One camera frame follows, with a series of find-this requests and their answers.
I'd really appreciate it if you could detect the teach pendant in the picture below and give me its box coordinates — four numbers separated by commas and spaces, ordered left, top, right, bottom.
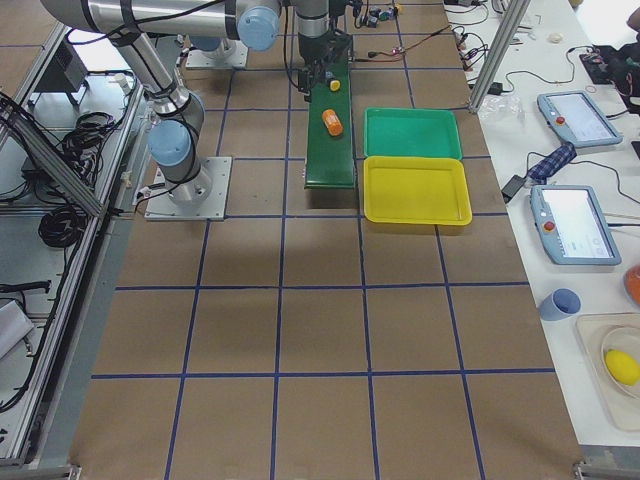
530, 185, 622, 266
536, 91, 623, 148

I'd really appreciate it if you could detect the folded blue checkered umbrella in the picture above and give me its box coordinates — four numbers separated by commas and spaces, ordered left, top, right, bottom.
527, 142, 577, 185

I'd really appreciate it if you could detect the blue plastic cup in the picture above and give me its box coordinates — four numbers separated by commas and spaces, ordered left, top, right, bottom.
539, 288, 582, 321

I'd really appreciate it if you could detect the beige tray with bowl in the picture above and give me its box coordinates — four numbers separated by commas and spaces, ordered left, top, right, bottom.
576, 313, 639, 432

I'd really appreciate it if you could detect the orange bottle with white numbers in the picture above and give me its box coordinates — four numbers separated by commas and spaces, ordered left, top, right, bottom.
321, 109, 344, 137

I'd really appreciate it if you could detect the red black power cable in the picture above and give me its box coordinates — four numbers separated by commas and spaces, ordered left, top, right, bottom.
355, 27, 449, 62

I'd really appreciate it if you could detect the yellow plastic tray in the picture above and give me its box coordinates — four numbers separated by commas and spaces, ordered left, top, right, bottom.
363, 156, 473, 226

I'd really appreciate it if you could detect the aluminium frame post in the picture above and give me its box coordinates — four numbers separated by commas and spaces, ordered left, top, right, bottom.
468, 0, 530, 113

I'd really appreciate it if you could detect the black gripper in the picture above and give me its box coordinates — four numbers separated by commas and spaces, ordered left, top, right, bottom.
297, 29, 351, 95

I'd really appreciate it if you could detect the yellow lemon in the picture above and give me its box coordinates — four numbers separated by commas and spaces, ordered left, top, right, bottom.
604, 349, 639, 386

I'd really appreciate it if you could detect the teach pendant far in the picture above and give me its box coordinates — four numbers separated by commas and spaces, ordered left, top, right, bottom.
536, 91, 623, 148

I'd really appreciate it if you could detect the teach pendant near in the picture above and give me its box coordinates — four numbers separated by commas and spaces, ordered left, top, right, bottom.
530, 185, 622, 266

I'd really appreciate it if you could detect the green conveyor belt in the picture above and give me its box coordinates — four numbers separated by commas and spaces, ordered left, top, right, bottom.
304, 54, 356, 189

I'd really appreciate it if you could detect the black power adapter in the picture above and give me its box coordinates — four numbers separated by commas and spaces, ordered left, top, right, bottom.
501, 175, 526, 204

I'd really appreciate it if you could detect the green plastic tray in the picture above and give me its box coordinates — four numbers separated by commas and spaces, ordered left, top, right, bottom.
363, 107, 463, 160

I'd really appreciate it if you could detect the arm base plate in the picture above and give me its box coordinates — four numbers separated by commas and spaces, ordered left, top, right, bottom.
144, 157, 232, 221
185, 39, 248, 70

